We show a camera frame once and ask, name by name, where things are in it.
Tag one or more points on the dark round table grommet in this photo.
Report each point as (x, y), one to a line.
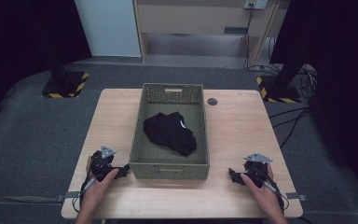
(212, 101)

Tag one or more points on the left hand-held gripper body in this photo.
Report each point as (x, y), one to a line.
(101, 163)

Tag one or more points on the black t-shirt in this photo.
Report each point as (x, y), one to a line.
(167, 132)

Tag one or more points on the person's right hand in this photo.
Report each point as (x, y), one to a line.
(268, 199)

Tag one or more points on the green woven basket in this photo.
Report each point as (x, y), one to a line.
(170, 169)

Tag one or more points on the person's left hand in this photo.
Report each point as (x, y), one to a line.
(94, 194)

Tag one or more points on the white power socket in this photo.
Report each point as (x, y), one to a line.
(255, 3)

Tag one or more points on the black stand with striped base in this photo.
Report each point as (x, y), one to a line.
(281, 91)
(63, 84)

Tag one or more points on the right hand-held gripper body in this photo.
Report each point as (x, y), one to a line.
(256, 170)

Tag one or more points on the black curtain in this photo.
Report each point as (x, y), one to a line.
(345, 77)
(9, 46)

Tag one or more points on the grey tape strip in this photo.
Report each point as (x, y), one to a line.
(296, 196)
(70, 195)

